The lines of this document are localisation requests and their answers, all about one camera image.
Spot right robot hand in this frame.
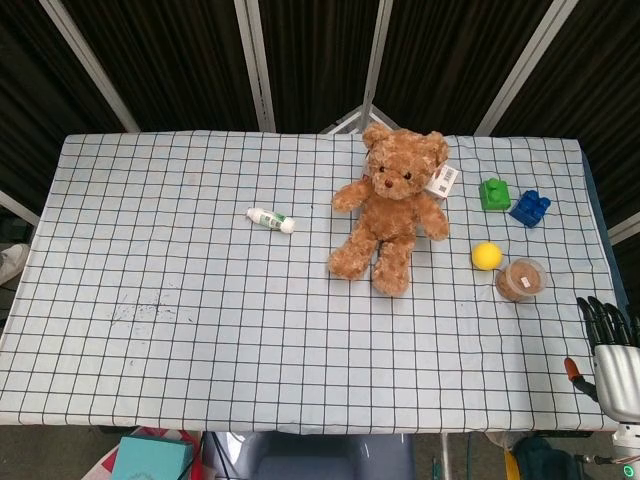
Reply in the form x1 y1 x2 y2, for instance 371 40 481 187
563 295 640 419

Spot brown teddy bear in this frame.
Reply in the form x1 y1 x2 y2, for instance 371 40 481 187
327 122 452 297

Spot blue toy building block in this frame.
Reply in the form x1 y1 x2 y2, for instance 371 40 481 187
508 189 552 230

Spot green toy building block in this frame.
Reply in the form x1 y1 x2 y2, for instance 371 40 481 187
478 177 512 212

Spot dark teal cloth bundle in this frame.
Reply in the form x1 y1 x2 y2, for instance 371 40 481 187
513 436 584 480

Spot clear jar brown contents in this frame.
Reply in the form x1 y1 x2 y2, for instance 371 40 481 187
494 257 548 304

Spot yellow foam ball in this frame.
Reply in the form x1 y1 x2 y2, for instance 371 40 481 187
471 241 504 272

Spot white red barcode carton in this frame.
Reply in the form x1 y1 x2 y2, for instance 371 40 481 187
425 163 462 202

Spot white metal stand base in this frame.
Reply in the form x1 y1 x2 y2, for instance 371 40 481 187
318 103 399 136

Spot blue checked tablecloth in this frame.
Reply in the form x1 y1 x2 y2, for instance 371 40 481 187
0 129 621 437

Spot white bottle green label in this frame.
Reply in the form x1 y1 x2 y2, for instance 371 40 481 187
244 206 297 235

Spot teal cardboard box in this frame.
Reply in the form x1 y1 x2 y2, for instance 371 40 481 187
109 434 195 480

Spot white grey bundle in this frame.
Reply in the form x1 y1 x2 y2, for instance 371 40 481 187
0 243 32 290

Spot white partition frame post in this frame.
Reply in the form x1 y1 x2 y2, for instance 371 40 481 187
0 188 41 227
473 0 577 137
38 0 142 134
606 209 640 246
358 0 395 132
233 0 277 134

